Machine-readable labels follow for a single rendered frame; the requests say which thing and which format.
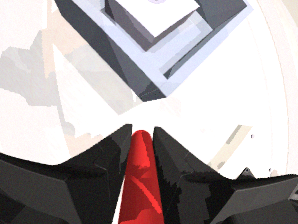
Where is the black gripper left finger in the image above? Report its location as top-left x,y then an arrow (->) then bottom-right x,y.
0,124 -> 133,224

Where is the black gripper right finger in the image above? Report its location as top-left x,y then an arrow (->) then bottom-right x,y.
152,127 -> 298,224

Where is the red peg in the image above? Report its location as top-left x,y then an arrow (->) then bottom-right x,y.
117,131 -> 165,224

